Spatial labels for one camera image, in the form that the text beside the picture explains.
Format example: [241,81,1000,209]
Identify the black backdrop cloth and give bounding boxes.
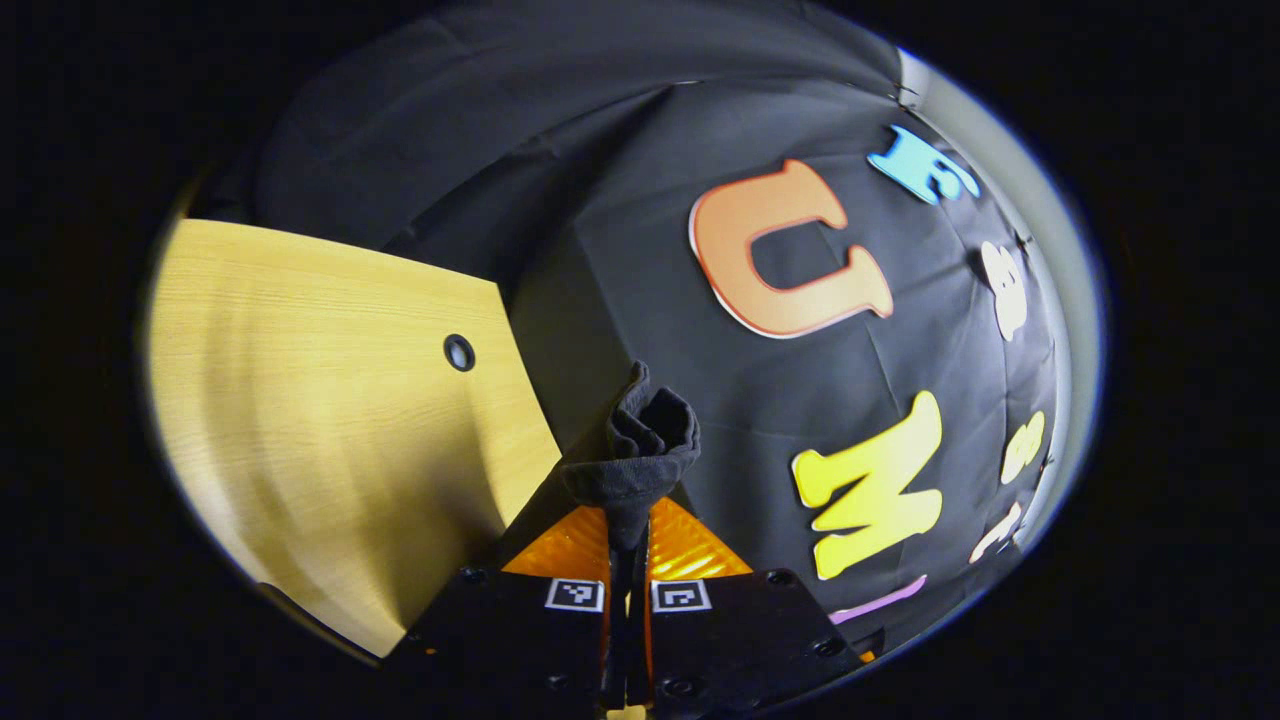
[190,0,1076,661]

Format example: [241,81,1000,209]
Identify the dark grey jeans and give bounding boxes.
[495,360,703,581]

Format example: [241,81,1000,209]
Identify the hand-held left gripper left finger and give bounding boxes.
[383,504,615,720]

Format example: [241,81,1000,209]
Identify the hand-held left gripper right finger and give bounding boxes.
[638,496,878,720]

